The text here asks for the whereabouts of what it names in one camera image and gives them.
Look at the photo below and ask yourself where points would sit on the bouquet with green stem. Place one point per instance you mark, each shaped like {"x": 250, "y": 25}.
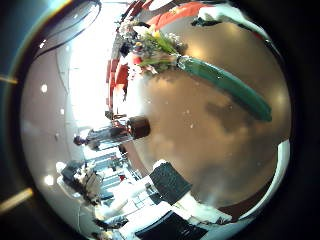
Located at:
{"x": 230, "y": 83}

